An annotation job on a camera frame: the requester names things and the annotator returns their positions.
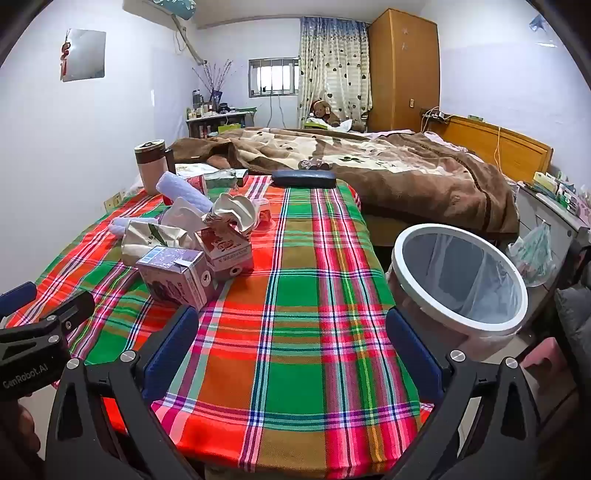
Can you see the white-rimmed waste bin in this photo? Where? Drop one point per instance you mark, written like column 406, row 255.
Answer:
column 461, row 277

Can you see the blue wall ornament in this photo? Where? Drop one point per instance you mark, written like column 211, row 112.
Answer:
column 539, row 23

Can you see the green and white box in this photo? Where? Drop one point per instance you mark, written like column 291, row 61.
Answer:
column 224, row 179

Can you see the white printed bed sheet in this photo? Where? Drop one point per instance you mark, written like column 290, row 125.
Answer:
column 194, row 168

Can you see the barred window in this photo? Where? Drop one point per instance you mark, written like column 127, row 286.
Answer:
column 272, row 76

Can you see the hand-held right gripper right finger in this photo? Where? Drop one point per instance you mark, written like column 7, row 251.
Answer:
column 411, row 355

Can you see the paper cup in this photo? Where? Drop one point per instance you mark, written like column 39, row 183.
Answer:
column 235, row 210

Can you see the plaid tablecloth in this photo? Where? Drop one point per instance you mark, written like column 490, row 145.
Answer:
column 300, row 323

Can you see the silver wall sheet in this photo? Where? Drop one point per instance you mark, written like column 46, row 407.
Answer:
column 85, row 55

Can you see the pink stool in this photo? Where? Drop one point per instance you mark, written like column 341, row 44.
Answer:
column 549, row 353

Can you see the wall socket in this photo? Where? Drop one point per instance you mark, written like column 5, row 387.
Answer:
column 112, row 201

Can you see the leaf print paper bag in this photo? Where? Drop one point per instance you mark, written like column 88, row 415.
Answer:
column 152, row 242

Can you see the small floral cloth item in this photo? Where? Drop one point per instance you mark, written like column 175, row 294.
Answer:
column 314, row 164

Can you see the purple milk carton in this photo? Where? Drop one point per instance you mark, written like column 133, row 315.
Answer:
column 175, row 281

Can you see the small dark brown bottle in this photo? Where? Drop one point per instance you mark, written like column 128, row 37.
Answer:
column 170, row 161

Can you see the brown patterned blanket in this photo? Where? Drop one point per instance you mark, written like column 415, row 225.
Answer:
column 415, row 184

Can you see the brown teddy bear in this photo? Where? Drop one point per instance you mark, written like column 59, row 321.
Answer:
column 321, row 108

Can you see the dried branches bouquet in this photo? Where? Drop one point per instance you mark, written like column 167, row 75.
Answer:
column 214, row 78

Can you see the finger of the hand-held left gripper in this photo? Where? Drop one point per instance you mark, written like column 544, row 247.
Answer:
column 74, row 309
column 18, row 297

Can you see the heart print curtain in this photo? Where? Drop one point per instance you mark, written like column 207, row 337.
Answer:
column 332, row 60

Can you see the clear plastic bottle red label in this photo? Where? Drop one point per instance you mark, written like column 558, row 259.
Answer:
column 196, row 182

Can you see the red milk carton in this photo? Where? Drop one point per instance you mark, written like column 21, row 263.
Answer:
column 226, row 251

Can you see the pink bed sheet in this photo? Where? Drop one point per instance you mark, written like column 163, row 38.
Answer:
column 443, row 138

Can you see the white foam fruit net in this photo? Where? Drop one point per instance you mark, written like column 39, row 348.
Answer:
column 122, row 225
column 182, row 190

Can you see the cluttered shelf unit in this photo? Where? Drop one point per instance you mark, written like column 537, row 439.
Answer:
column 217, row 124

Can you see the white wrapped pipe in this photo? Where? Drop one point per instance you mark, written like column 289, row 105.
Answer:
column 187, row 39

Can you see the dark blue glasses case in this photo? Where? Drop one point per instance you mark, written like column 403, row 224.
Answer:
column 302, row 178

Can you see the pile of small boxes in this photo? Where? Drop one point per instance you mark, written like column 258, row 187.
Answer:
column 558, row 189

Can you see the wooden headboard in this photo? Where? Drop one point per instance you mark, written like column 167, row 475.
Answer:
column 517, row 147

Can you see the pink and brown thermos mug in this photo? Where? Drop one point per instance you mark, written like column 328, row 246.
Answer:
column 150, row 170

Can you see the grey cloth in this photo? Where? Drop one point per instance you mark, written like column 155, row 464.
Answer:
column 575, row 314

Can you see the power strip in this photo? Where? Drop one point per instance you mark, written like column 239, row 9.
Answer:
column 436, row 114

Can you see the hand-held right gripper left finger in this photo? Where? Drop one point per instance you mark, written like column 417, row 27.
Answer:
column 173, row 350

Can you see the wooden wardrobe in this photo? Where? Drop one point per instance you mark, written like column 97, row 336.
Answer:
column 401, row 69

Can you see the pale green plastic bag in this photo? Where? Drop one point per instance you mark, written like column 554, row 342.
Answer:
column 533, row 254

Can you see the red hanging ornament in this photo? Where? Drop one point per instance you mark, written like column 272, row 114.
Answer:
column 65, row 60

